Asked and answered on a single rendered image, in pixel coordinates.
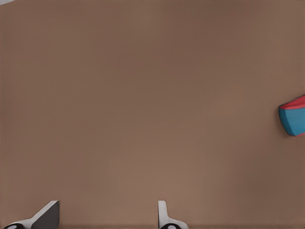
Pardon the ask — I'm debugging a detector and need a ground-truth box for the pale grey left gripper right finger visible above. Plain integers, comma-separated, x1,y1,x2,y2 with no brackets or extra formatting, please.
157,200,189,229

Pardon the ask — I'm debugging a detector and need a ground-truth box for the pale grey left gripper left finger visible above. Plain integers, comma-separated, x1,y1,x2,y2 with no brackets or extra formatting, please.
0,200,60,229

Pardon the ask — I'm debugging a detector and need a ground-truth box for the blue and red box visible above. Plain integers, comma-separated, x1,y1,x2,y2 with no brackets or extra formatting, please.
278,94,305,138

